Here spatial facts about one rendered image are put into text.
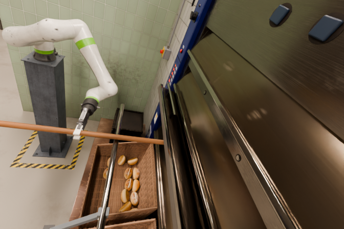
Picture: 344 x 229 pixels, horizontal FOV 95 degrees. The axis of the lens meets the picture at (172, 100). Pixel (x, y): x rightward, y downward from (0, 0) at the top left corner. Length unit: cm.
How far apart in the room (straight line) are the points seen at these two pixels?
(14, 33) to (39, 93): 58
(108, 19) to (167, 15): 61
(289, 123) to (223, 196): 32
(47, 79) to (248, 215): 160
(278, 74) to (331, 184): 26
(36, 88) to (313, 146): 179
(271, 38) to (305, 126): 27
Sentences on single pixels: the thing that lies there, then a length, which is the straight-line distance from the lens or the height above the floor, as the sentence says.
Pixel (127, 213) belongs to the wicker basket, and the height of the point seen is 79.
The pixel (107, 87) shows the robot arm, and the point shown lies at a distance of 118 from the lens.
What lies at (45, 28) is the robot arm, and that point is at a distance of 113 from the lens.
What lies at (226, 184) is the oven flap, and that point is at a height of 155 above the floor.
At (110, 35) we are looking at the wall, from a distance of 198.
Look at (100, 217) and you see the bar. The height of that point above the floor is 117.
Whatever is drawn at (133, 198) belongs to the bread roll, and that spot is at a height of 64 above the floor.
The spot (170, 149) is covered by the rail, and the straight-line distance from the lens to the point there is 73.
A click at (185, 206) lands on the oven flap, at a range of 68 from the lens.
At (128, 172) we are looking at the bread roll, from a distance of 155.
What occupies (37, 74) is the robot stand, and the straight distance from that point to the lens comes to 169.
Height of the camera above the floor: 200
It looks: 33 degrees down
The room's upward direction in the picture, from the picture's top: 24 degrees clockwise
